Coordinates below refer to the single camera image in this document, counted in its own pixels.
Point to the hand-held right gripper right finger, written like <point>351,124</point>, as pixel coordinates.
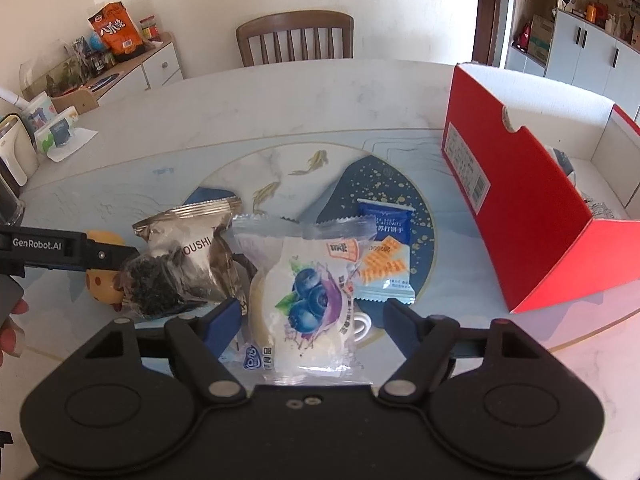
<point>400,326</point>

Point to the red cardboard box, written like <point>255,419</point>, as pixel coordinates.
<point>525,200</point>

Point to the white appliance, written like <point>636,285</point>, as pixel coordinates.
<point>15,150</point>

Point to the brown wooden chair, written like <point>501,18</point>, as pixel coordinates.
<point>295,21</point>

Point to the blue cracker packet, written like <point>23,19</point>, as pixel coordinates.
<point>387,232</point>

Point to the clear packet of dark seaweed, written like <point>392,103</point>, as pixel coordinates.
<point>155,282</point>

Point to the brown wooden door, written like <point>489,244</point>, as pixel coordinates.
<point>492,15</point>

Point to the white paper sheet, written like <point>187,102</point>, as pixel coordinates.
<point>75,142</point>

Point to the red bag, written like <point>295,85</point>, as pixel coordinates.
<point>525,35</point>

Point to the blueberry bread packet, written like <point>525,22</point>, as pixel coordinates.
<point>305,300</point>

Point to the brown cardboard carton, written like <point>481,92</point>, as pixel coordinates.
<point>541,37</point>

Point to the orange snack bag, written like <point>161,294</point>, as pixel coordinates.
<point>115,27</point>

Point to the colourful stacked boxes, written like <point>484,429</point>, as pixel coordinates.
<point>149,27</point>

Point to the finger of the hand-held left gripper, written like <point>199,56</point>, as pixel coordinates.
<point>107,257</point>

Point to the person's left hand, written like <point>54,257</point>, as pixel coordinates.
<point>12,337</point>

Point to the blue white sachet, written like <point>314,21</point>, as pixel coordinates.
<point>210,195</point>

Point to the white tall cabinet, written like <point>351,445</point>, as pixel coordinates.
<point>590,55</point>

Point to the white low cabinet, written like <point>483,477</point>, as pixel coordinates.
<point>155,67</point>

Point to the yellow spotted toy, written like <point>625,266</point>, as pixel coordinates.
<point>102,287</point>

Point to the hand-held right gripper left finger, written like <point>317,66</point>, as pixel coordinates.
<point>222,321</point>

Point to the glass fish tank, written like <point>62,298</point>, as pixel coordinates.
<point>65,72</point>

